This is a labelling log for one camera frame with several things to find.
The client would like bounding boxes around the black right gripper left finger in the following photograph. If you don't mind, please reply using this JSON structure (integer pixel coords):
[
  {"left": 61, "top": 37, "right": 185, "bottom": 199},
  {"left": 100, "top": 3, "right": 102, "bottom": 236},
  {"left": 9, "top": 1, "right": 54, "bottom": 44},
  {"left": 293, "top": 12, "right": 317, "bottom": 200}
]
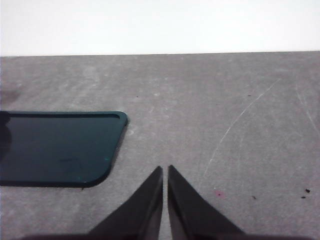
[{"left": 87, "top": 165, "right": 164, "bottom": 240}]

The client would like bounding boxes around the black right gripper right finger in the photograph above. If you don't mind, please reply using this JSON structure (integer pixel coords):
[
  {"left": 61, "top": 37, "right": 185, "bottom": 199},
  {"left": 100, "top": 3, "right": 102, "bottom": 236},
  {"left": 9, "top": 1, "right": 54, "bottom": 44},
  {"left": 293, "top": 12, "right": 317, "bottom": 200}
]
[{"left": 167, "top": 164, "right": 247, "bottom": 240}]

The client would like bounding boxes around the dark green rectangular tray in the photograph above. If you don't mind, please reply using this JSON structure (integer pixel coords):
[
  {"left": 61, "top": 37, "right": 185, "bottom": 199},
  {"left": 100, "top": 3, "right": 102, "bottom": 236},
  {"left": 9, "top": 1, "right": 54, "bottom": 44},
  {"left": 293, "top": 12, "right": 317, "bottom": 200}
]
[{"left": 0, "top": 111, "right": 129, "bottom": 188}]

